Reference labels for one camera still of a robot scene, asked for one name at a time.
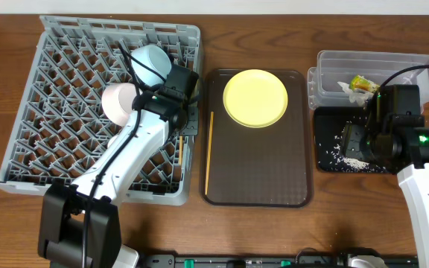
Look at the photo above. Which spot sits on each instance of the clear plastic wrap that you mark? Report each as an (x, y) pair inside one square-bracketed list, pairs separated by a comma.
[(358, 96)]

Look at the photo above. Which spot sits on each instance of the black rectangular waste tray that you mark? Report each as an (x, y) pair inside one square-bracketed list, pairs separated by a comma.
[(331, 120)]

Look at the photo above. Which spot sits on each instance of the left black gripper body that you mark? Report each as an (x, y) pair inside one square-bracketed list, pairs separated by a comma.
[(191, 124)]

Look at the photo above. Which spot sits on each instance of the green orange snack wrapper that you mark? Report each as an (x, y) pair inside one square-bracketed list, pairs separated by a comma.
[(361, 83)]

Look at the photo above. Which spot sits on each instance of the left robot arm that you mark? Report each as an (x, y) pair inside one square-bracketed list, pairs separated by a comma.
[(80, 225)]

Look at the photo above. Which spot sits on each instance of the wooden chopstick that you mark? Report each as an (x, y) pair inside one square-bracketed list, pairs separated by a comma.
[(209, 152), (180, 149)]

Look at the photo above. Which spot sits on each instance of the light blue bowl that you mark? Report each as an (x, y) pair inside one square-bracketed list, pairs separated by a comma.
[(152, 66)]

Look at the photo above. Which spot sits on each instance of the clear plastic waste bin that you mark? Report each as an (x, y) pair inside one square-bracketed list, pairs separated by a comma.
[(342, 66)]

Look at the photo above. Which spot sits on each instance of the dark brown serving tray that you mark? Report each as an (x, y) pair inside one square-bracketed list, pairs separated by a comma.
[(269, 166)]

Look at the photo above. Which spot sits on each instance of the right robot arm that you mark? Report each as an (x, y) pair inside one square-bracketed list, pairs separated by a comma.
[(395, 138)]

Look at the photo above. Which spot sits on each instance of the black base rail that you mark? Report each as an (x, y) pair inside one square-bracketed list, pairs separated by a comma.
[(305, 259)]

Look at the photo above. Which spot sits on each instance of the white cup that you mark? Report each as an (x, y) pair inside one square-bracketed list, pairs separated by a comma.
[(110, 142)]

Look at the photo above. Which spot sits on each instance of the yellow round plate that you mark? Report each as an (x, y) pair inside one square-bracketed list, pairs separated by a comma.
[(255, 98)]

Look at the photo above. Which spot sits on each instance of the white pink-rimmed bowl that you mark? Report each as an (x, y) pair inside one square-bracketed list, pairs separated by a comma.
[(117, 102)]

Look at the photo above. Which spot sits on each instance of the rice food scraps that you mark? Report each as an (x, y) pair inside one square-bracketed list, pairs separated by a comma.
[(330, 159)]

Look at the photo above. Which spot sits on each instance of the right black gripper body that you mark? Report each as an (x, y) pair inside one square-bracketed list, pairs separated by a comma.
[(357, 143)]

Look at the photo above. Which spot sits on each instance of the grey plastic dishwasher rack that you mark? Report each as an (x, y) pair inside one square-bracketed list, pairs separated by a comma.
[(60, 129)]

